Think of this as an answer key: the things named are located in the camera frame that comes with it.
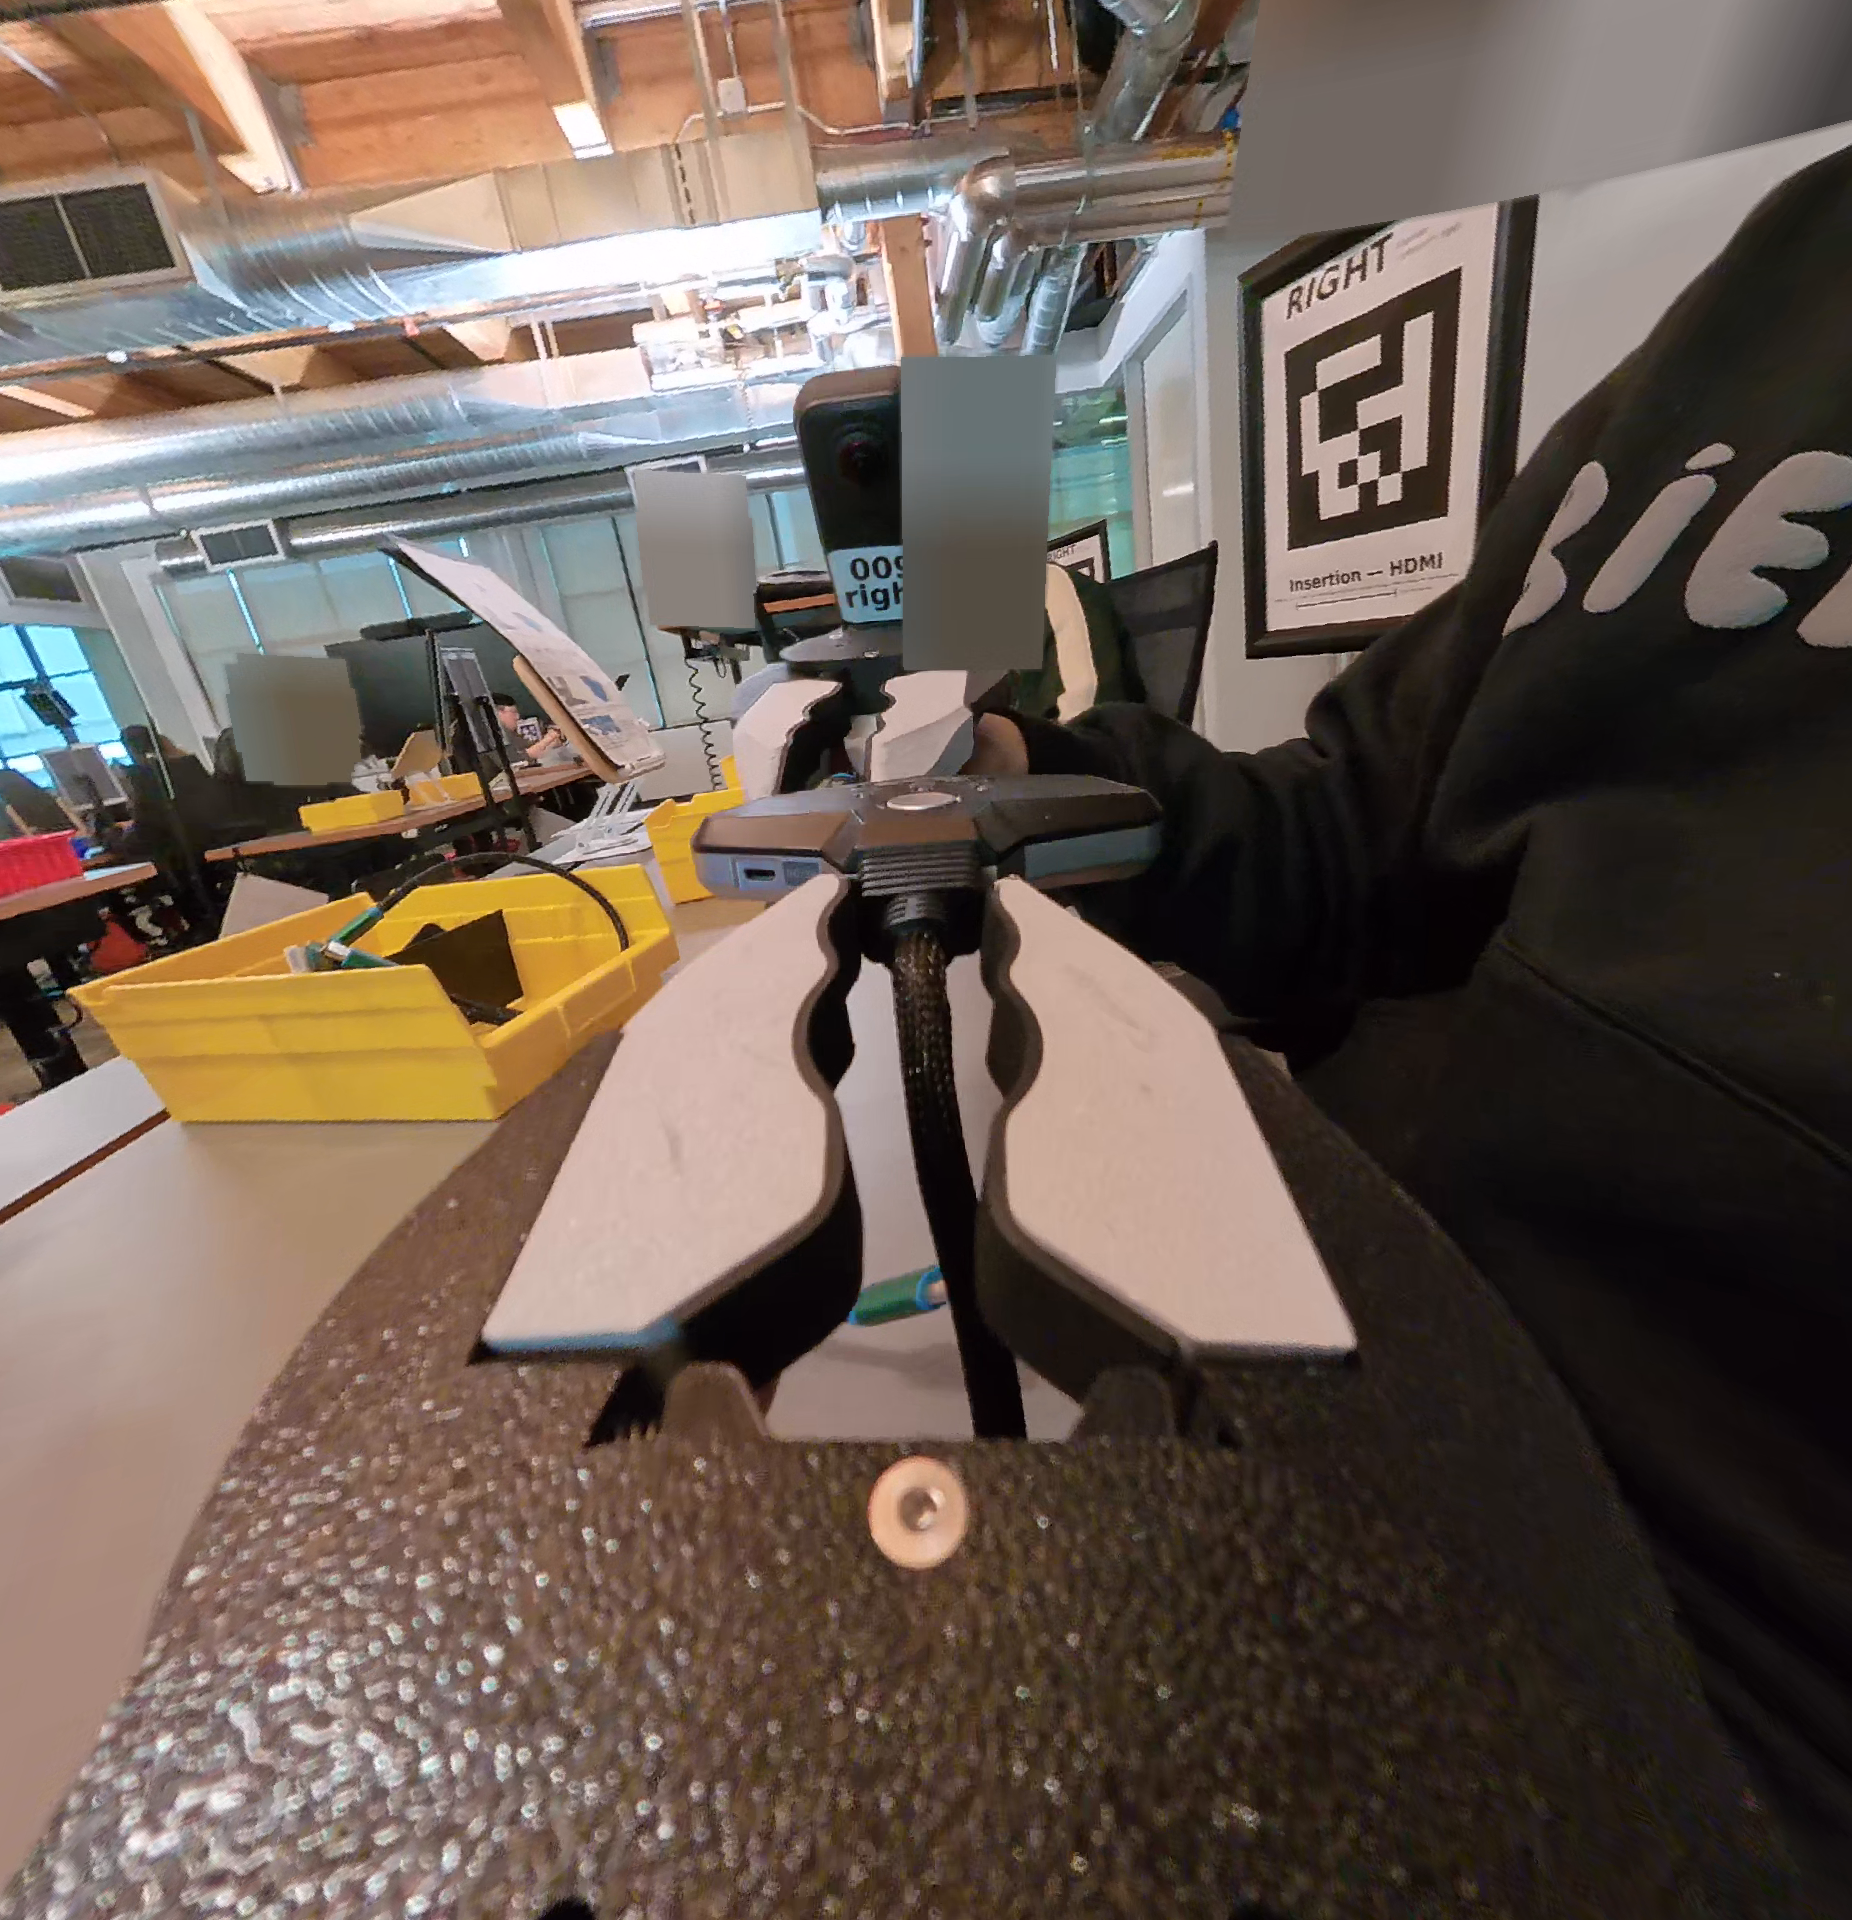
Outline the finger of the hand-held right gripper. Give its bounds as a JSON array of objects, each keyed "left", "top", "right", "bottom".
[
  {"left": 734, "top": 679, "right": 851, "bottom": 793},
  {"left": 865, "top": 669, "right": 976, "bottom": 779}
]

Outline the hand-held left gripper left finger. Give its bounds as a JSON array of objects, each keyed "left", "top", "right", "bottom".
[{"left": 481, "top": 872, "right": 865, "bottom": 1378}]

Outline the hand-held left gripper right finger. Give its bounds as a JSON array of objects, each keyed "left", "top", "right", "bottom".
[{"left": 971, "top": 876, "right": 1361, "bottom": 1378}]

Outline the black usb hub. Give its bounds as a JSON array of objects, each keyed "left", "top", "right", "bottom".
[{"left": 695, "top": 773, "right": 1167, "bottom": 930}]

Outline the black braided hub cable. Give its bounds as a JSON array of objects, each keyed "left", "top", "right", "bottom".
[{"left": 889, "top": 923, "right": 1026, "bottom": 1442}]

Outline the person's right forearm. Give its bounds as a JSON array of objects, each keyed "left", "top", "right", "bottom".
[{"left": 1015, "top": 600, "right": 1483, "bottom": 1053}]

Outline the wooden standing desk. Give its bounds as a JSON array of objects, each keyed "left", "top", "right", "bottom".
[{"left": 677, "top": 577, "right": 840, "bottom": 752}]

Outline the white stand base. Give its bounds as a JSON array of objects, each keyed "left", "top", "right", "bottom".
[{"left": 573, "top": 779, "right": 659, "bottom": 862}]

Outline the wooden instruction board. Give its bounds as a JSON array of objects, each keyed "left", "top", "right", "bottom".
[{"left": 382, "top": 537, "right": 668, "bottom": 786}]

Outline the black mesh chair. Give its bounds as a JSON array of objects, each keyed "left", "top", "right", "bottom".
[{"left": 1067, "top": 541, "right": 1221, "bottom": 737}]

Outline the black sheet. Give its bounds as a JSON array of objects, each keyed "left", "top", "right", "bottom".
[{"left": 392, "top": 913, "right": 527, "bottom": 1030}]

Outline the wooden work table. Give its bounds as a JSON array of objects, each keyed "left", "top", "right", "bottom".
[
  {"left": 207, "top": 764, "right": 600, "bottom": 890},
  {"left": 0, "top": 862, "right": 161, "bottom": 1083}
]

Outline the metal air vent box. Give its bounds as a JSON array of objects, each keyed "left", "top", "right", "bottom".
[{"left": 0, "top": 168, "right": 191, "bottom": 309}]

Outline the teal plug usb cable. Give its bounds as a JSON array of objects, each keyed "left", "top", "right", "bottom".
[{"left": 289, "top": 853, "right": 637, "bottom": 982}]

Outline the silver spiral air duct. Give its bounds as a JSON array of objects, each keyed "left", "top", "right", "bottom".
[
  {"left": 0, "top": 352, "right": 810, "bottom": 521},
  {"left": 0, "top": 149, "right": 824, "bottom": 376}
]

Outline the framed marker wall poster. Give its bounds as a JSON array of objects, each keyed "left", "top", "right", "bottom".
[{"left": 1238, "top": 195, "right": 1540, "bottom": 660}]

